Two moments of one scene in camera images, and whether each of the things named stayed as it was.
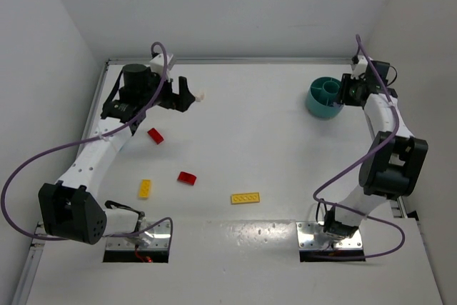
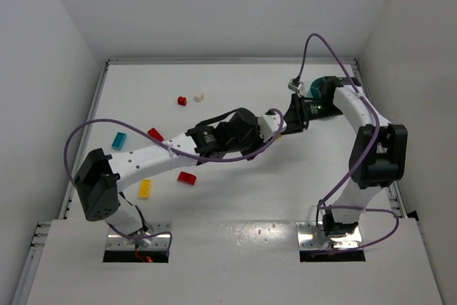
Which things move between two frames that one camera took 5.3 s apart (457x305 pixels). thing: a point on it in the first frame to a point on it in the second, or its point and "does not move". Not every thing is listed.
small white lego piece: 198,98 does not move
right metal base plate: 310,236 does not move
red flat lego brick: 156,136 does not move
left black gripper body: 176,94 to 253,139
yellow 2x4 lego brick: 144,188 does not move
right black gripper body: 345,88 to 300,113
